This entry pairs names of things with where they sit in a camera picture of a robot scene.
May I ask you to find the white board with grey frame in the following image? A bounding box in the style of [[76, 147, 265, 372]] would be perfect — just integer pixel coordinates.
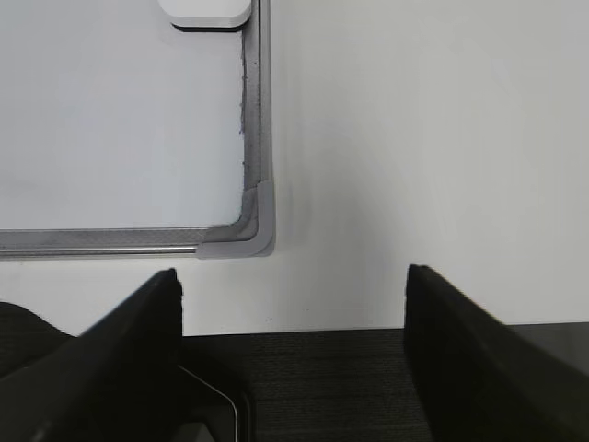
[[1, 1, 275, 259]]

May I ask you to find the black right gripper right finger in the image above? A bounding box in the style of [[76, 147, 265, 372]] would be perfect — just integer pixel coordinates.
[[403, 264, 588, 441]]

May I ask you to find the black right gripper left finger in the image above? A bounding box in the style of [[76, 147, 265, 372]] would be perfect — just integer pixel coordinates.
[[1, 269, 182, 441]]

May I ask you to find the white board eraser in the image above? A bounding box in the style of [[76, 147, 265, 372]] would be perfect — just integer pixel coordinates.
[[157, 0, 253, 31]]

